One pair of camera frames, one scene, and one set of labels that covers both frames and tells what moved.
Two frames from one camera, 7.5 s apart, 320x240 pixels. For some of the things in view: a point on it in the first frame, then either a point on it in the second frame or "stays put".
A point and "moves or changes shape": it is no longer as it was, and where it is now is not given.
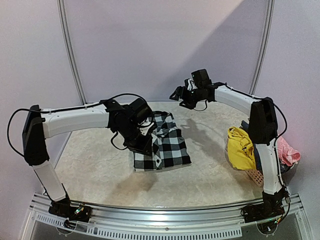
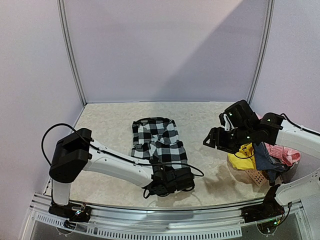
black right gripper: (186, 93) → (220, 138)
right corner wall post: (270, 23) stays put
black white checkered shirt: (169, 148) moves or changes shape
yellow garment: (241, 151) stays put
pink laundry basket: (256, 176) stays put
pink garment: (287, 155) stays put
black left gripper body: (136, 144) → (170, 191)
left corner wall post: (60, 5) stays put
